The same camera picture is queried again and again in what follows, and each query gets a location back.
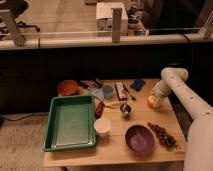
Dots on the white cardboard box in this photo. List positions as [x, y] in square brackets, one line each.
[104, 14]

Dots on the clear plastic bag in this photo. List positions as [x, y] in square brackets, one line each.
[97, 93]

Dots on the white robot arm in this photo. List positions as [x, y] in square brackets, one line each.
[199, 152]

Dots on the blue sponge block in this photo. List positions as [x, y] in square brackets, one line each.
[137, 84]

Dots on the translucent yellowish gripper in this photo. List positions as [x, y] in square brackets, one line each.
[160, 99]

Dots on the red yellow apple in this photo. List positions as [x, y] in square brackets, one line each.
[153, 102]

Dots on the bunch of dark grapes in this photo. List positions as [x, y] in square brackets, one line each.
[163, 136]

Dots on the light blue plastic cup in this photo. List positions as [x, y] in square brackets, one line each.
[107, 91]

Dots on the black pen tool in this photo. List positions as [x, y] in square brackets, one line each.
[132, 97]

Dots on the dark red small object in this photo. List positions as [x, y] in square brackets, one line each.
[99, 110]

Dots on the red-brown bowl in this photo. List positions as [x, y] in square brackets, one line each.
[67, 88]

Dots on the purple bowl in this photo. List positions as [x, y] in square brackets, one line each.
[139, 140]

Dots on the green plastic tray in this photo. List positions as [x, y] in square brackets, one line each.
[70, 123]

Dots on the small metal cup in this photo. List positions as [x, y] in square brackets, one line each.
[125, 109]

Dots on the white paper cup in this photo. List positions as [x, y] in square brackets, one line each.
[102, 127]

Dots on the dark rectangular bar box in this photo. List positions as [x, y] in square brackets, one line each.
[120, 91]

